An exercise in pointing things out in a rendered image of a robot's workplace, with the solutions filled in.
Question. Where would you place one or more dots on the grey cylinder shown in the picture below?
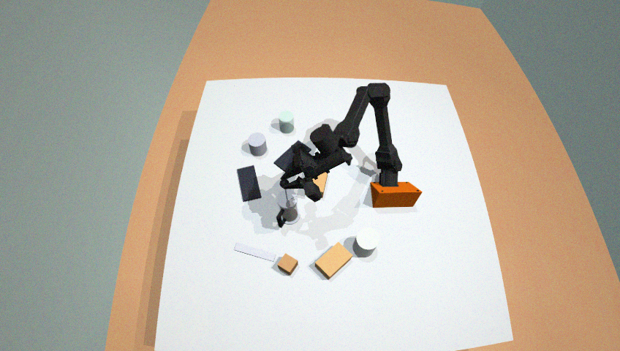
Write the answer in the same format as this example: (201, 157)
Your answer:
(257, 144)
(365, 242)

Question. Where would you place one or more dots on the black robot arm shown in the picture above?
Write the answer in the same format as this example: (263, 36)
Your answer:
(346, 134)

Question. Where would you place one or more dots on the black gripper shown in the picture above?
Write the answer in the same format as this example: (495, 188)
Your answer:
(311, 189)

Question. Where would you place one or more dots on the dark grey flat rectangle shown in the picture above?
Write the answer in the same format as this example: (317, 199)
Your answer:
(248, 183)
(285, 160)

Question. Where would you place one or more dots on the white french press with black knob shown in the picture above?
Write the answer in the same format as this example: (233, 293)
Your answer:
(288, 206)

